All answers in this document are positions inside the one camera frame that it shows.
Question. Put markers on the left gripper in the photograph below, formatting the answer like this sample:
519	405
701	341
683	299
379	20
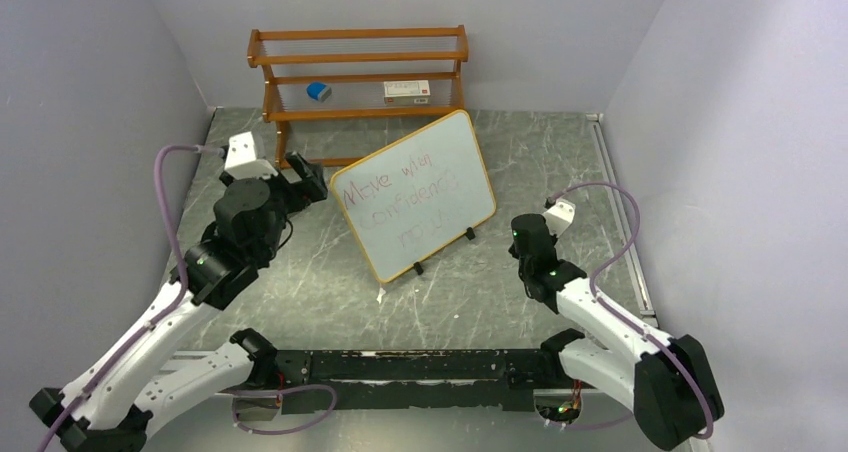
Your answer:
310	189

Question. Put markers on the yellow framed whiteboard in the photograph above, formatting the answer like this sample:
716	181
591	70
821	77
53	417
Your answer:
413	197

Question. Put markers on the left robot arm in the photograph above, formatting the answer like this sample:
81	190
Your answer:
123	399

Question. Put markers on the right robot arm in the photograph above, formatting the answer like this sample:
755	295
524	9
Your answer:
666	382

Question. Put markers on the blue whiteboard eraser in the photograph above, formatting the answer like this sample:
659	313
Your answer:
318	91

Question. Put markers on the wooden two-tier rack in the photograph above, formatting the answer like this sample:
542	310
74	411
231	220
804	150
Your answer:
355	63

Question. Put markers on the white red marker box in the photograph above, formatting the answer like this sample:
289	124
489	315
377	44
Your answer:
407	93

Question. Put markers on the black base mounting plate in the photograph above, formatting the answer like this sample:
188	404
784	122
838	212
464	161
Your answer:
508	379

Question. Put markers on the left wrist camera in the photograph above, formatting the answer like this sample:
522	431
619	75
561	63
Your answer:
246	157

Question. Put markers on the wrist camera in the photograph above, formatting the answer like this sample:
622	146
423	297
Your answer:
559	215
246	157

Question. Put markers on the whiteboard wire stand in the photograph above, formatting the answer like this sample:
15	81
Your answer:
469	234

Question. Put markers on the aluminium rail frame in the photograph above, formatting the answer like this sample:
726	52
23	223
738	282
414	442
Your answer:
190	382

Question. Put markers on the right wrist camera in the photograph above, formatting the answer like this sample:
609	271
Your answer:
559	215

